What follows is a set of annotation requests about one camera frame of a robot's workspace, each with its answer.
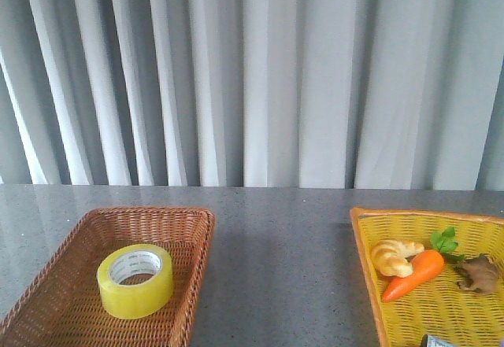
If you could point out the toy orange carrot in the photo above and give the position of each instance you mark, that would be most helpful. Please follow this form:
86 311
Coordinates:
426 265

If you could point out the brown wicker basket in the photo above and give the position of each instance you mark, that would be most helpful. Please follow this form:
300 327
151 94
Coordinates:
62 306

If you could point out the yellow tape roll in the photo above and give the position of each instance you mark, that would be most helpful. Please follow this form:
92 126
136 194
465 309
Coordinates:
135 281

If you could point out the dark grey packet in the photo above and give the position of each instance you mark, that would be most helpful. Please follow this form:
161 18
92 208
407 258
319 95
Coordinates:
429 340

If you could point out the grey pleated curtain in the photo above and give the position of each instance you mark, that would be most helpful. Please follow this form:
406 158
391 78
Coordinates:
355 94

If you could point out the yellow wicker basket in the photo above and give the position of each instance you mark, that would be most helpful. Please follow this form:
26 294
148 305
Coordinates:
437 307

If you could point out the brown ginger root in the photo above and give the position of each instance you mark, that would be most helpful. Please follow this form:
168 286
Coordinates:
480 275

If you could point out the toy croissant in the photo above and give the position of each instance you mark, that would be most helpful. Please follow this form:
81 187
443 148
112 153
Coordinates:
390 257

